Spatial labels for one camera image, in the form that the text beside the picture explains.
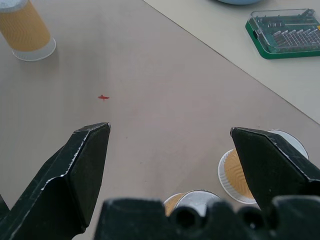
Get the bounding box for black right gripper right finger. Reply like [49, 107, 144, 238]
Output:
[229, 126, 320, 213]

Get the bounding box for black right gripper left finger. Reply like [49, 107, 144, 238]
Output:
[0, 122, 112, 240]

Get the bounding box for orange ribbed paper cup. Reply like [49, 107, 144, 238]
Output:
[163, 190, 223, 218]
[217, 129, 310, 205]
[0, 0, 57, 62]

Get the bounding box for green screwdriver bit set case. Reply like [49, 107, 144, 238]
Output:
[245, 8, 320, 60]

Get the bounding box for light blue round object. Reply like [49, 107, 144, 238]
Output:
[216, 0, 261, 6]

